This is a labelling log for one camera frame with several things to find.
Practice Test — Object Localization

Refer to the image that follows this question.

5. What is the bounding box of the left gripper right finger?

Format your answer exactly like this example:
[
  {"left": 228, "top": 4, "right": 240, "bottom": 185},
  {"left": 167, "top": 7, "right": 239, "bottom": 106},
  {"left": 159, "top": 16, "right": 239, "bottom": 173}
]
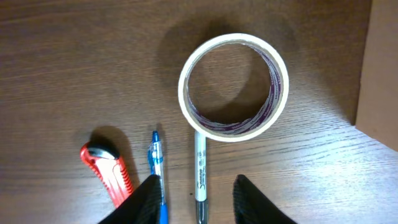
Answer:
[{"left": 233, "top": 174, "right": 296, "bottom": 224}]

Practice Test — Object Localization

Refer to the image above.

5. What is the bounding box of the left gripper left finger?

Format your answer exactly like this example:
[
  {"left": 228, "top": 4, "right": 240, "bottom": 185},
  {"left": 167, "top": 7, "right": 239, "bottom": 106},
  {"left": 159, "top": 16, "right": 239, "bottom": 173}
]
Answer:
[{"left": 98, "top": 175, "right": 162, "bottom": 224}]

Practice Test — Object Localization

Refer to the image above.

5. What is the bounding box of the red utility knife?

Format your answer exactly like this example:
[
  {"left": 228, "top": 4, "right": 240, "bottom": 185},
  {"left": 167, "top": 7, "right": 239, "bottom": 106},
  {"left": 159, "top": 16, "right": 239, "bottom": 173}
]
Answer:
[{"left": 80, "top": 141, "right": 134, "bottom": 208}]

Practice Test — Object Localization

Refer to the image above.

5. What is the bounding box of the blue ballpoint pen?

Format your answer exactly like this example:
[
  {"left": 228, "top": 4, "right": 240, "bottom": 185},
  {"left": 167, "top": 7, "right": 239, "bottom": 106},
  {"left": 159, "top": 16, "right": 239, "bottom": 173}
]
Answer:
[{"left": 147, "top": 131, "right": 169, "bottom": 224}]

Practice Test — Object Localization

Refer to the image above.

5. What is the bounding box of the black permanent marker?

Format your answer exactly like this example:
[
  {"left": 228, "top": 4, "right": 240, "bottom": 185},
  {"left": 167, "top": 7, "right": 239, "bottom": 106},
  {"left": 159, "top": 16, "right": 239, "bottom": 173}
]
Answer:
[{"left": 195, "top": 131, "right": 208, "bottom": 224}]

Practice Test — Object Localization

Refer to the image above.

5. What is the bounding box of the white masking tape roll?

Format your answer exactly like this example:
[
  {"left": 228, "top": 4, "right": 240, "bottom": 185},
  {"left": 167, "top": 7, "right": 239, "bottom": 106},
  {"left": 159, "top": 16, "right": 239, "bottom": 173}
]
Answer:
[{"left": 178, "top": 33, "right": 289, "bottom": 142}]

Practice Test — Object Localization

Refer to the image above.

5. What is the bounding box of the brown cardboard box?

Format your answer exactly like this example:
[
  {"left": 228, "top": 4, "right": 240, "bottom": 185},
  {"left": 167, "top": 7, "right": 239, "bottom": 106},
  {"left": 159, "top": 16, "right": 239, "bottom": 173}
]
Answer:
[{"left": 356, "top": 0, "right": 397, "bottom": 151}]

